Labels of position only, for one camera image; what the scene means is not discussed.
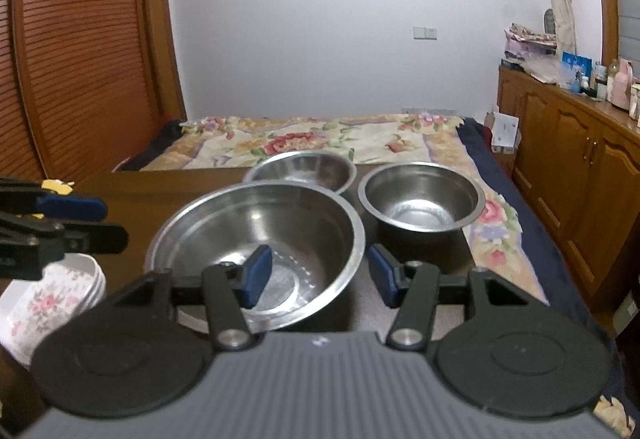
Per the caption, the wooden cabinet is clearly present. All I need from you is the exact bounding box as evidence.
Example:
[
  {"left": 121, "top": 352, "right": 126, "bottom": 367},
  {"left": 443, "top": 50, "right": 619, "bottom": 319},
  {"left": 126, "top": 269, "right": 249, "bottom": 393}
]
[{"left": 497, "top": 64, "right": 640, "bottom": 316}]

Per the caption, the pink bottle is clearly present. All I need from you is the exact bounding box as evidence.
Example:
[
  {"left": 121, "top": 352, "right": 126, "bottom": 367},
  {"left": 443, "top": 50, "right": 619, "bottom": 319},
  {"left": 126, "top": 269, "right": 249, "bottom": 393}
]
[{"left": 610, "top": 58, "right": 635, "bottom": 110}]

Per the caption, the floral blanket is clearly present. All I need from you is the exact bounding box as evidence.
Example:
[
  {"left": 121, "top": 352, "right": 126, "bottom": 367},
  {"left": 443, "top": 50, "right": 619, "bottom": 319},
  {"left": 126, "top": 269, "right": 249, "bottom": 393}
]
[{"left": 139, "top": 115, "right": 552, "bottom": 306}]

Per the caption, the clear plastic bag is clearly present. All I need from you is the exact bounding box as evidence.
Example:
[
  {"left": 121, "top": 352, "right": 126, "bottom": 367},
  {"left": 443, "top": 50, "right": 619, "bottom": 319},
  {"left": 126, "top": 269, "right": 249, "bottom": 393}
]
[{"left": 522, "top": 56, "right": 567, "bottom": 86}]

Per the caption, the dark clothing pile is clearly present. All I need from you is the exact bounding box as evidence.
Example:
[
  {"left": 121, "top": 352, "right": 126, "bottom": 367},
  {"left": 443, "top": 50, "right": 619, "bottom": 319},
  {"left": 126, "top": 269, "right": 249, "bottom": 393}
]
[{"left": 116, "top": 119, "right": 187, "bottom": 172}]

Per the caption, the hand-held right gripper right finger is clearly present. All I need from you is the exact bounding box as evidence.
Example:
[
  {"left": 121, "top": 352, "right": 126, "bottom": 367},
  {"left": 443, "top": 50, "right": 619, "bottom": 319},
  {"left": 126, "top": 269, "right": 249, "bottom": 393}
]
[{"left": 367, "top": 244, "right": 533, "bottom": 351}]

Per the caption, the louvered wooden wardrobe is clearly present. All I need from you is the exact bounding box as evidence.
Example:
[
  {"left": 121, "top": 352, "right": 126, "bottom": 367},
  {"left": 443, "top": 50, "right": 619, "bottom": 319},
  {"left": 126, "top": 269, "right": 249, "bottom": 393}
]
[{"left": 0, "top": 0, "right": 189, "bottom": 182}]

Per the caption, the yellow plush toy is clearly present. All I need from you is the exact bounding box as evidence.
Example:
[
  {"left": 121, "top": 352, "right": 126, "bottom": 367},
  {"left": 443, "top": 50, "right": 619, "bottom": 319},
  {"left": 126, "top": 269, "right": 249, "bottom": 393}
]
[{"left": 41, "top": 179, "right": 75, "bottom": 196}]

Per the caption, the large steel bowl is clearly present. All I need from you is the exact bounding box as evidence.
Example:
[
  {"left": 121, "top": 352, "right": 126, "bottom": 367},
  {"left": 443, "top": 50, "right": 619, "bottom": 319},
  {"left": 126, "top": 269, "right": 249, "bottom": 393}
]
[{"left": 144, "top": 181, "right": 367, "bottom": 334}]

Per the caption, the small steel bowl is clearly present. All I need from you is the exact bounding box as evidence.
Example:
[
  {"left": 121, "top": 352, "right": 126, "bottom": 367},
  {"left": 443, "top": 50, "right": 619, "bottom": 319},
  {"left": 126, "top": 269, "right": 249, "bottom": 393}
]
[{"left": 357, "top": 162, "right": 487, "bottom": 233}]

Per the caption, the blue box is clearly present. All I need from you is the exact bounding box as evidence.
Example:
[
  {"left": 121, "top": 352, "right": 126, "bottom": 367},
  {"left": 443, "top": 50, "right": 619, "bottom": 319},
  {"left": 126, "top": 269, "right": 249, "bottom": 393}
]
[{"left": 560, "top": 51, "right": 594, "bottom": 93}]

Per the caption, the dark blue blanket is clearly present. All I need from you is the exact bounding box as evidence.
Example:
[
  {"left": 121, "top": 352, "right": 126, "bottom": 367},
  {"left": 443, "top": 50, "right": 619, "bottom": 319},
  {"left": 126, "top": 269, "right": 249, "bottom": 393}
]
[{"left": 456, "top": 116, "right": 640, "bottom": 415}]

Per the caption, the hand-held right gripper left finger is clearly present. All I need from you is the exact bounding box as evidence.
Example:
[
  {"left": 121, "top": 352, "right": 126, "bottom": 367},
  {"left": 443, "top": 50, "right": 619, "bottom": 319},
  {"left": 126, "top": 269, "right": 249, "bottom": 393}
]
[{"left": 100, "top": 245, "right": 274, "bottom": 352}]

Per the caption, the floral white square plate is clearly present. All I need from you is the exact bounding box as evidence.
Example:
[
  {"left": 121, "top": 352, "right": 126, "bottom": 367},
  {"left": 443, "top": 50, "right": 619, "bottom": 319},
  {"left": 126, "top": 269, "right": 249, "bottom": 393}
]
[
  {"left": 82, "top": 269, "right": 108, "bottom": 315},
  {"left": 75, "top": 260, "right": 105, "bottom": 320},
  {"left": 0, "top": 254, "right": 100, "bottom": 366}
]

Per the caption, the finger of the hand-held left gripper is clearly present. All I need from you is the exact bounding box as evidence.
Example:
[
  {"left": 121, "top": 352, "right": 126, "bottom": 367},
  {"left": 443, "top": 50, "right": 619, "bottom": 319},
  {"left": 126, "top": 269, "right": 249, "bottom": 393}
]
[
  {"left": 0, "top": 214, "right": 129, "bottom": 281},
  {"left": 0, "top": 178, "right": 109, "bottom": 222}
]

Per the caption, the medium steel bowl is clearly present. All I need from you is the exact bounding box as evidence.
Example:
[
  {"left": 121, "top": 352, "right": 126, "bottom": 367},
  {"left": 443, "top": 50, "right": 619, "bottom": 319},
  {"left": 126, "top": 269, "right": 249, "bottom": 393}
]
[{"left": 243, "top": 150, "right": 358, "bottom": 196}]

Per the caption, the pile of folded cloth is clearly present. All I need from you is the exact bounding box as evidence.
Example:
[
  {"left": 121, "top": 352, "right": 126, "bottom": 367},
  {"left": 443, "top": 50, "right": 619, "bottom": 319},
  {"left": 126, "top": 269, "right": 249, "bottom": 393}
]
[{"left": 503, "top": 22, "right": 559, "bottom": 66}]

